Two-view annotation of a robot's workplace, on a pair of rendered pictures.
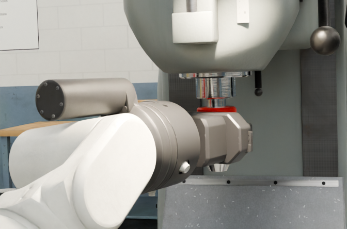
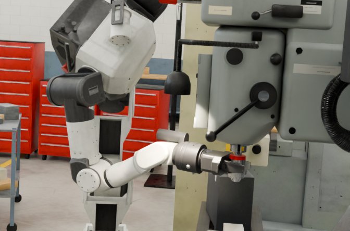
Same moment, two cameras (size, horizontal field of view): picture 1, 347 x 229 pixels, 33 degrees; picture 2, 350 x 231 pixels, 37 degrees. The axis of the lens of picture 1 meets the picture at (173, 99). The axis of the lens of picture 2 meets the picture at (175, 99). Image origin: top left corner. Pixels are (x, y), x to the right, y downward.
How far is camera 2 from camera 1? 1.52 m
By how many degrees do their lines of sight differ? 82
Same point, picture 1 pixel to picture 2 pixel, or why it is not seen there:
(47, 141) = not seen: hidden behind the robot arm
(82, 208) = (136, 159)
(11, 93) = not seen: outside the picture
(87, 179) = (138, 153)
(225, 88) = (232, 148)
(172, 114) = (189, 148)
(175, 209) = (341, 220)
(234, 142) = (212, 166)
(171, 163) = (179, 162)
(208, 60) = not seen: hidden behind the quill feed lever
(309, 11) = (281, 123)
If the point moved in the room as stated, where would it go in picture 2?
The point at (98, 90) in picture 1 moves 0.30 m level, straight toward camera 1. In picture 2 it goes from (169, 134) to (67, 133)
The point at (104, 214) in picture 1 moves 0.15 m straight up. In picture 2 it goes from (140, 163) to (143, 114)
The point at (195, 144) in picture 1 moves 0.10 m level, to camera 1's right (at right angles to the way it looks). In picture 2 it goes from (192, 160) to (199, 169)
